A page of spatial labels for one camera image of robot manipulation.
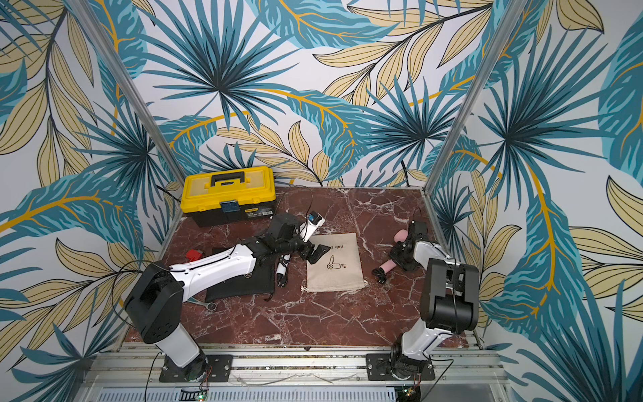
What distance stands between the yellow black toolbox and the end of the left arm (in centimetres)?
33

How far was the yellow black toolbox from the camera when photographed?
0.96 metres

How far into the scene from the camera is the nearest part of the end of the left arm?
654 millimetres
